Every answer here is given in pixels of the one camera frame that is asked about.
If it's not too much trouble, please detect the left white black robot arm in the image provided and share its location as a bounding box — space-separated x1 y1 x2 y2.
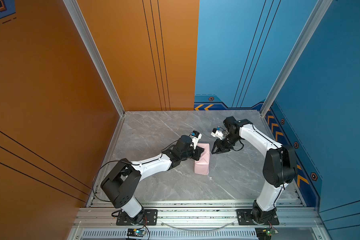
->
101 131 205 224

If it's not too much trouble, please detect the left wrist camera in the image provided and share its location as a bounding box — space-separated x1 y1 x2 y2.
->
190 131 202 149

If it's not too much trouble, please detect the clear curved cable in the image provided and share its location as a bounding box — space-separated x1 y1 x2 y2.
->
158 220 238 232

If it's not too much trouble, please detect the purple wrapping paper sheet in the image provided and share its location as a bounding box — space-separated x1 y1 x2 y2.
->
194 143 211 176

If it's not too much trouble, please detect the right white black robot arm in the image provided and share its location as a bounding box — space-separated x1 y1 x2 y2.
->
211 116 298 225

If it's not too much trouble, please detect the aluminium corner post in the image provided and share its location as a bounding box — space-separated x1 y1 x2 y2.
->
63 0 125 117
260 0 333 117

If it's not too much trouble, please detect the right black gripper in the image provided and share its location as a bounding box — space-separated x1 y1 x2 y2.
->
209 133 241 154

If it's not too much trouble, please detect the right green circuit board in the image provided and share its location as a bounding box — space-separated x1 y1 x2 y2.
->
256 229 272 240

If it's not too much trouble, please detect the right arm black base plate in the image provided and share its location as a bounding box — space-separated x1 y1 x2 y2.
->
236 208 280 226

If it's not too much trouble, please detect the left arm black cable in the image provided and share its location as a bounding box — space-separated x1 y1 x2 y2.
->
90 159 130 202

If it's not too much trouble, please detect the right aluminium corner post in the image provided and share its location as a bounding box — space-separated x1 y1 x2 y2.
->
260 0 333 117

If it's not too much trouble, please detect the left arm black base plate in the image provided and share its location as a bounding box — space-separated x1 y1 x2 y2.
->
116 209 158 226

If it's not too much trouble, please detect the green circuit board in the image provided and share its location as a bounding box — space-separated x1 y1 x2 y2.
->
256 229 272 240
126 228 147 240

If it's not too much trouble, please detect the aluminium front rail frame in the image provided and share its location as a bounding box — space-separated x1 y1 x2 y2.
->
69 199 331 240

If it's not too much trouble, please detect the left aluminium corner post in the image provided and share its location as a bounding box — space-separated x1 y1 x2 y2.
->
63 0 125 117

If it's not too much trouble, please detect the left green circuit board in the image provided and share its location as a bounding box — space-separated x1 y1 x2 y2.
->
126 228 147 240

